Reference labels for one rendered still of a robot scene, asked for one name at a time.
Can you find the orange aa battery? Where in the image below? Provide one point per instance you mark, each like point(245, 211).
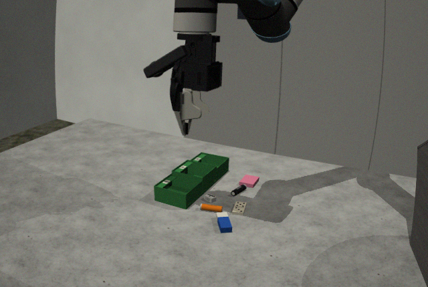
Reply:
point(211, 207)

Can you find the cream domino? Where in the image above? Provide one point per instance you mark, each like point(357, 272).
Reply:
point(239, 208)

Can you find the pink rectangular block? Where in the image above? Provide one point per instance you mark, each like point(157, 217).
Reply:
point(249, 180)

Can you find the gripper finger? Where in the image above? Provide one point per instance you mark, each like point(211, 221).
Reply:
point(197, 101)
point(182, 104)

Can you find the green rack of three bins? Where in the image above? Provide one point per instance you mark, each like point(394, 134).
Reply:
point(184, 180)

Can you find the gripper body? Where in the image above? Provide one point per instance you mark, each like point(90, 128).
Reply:
point(201, 51)

